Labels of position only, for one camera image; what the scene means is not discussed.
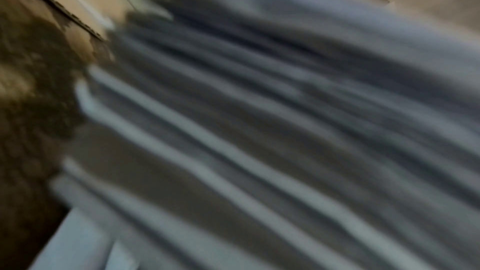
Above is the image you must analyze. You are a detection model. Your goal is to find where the aligned stack of printed sheets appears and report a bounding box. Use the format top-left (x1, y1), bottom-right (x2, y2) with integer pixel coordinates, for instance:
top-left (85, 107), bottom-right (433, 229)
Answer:
top-left (29, 0), bottom-right (480, 270)

